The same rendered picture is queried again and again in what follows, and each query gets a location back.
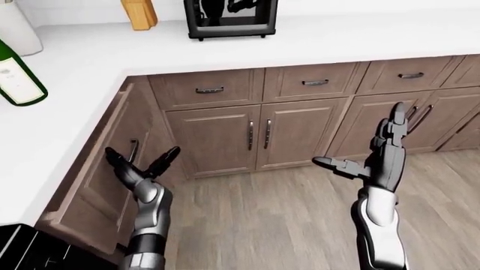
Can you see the green wine bottle white label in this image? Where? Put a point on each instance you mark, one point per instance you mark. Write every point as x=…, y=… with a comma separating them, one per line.
x=18, y=78

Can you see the wooden knife block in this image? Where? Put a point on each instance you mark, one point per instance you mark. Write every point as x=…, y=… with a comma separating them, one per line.
x=140, y=14

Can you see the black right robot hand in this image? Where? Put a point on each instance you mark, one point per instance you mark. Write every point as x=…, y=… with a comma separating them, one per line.
x=390, y=166

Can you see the brown wooden cabinet door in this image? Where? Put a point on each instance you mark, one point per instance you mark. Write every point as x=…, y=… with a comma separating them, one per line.
x=101, y=182
x=465, y=135
x=360, y=118
x=446, y=112
x=213, y=140
x=300, y=135

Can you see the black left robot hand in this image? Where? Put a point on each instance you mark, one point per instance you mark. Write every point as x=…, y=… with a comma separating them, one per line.
x=129, y=171

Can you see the brown wooden drawer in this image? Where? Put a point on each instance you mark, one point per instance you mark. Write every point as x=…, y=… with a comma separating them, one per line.
x=405, y=74
x=206, y=88
x=311, y=81
x=463, y=70

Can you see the black stove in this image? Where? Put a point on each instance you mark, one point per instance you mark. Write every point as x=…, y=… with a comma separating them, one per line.
x=45, y=250

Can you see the black toaster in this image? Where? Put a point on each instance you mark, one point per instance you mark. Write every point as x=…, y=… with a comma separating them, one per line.
x=232, y=29

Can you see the white cylindrical container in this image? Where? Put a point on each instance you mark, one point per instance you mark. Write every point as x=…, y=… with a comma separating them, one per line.
x=17, y=25

